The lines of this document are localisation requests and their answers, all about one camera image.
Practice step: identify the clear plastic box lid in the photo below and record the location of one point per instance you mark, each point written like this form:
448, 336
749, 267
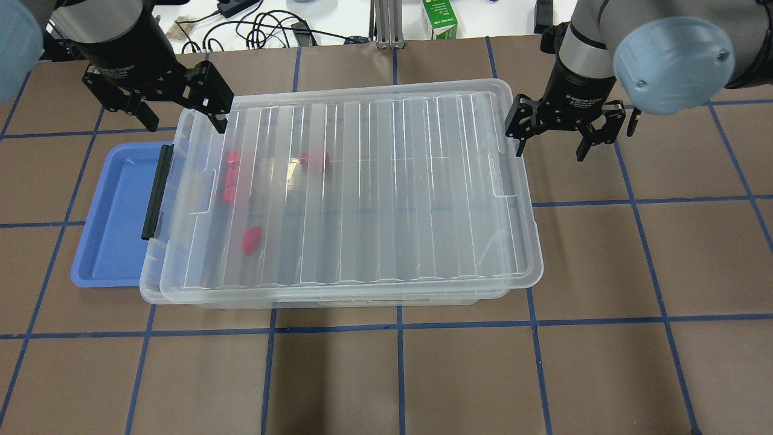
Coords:
356, 193

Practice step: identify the red block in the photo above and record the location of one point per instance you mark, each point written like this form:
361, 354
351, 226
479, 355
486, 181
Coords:
229, 194
231, 177
233, 159
251, 239
321, 162

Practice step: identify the black power adapter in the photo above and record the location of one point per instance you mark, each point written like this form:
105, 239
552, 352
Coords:
231, 8

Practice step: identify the green white carton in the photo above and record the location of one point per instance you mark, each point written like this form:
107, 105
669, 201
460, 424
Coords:
440, 19

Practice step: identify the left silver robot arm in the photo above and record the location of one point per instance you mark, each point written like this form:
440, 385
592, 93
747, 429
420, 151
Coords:
24, 23

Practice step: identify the red block under lid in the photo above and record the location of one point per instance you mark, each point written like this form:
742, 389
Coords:
321, 162

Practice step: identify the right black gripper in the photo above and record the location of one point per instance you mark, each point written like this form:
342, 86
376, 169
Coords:
569, 89

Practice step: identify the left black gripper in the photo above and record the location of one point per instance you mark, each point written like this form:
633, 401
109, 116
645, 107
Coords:
130, 63

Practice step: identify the black box latch handle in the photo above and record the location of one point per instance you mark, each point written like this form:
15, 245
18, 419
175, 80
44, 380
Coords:
154, 205

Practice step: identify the clear plastic storage box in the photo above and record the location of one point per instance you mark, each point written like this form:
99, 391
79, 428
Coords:
181, 290

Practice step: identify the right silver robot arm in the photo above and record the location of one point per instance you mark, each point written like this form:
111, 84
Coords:
615, 60

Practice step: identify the blue plastic tray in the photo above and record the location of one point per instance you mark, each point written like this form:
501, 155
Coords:
111, 252

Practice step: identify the aluminium frame post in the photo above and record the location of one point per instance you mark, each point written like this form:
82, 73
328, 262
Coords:
386, 24

